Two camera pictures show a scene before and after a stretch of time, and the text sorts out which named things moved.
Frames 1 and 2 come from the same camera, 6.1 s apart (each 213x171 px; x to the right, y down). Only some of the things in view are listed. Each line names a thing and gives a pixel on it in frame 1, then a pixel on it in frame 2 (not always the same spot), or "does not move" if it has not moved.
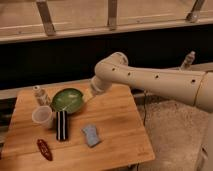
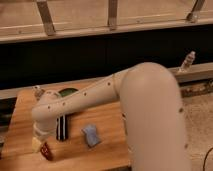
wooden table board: [73, 126] does not move
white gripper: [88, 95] to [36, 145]
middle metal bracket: [112, 15] does not move
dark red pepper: [45, 150] does not move
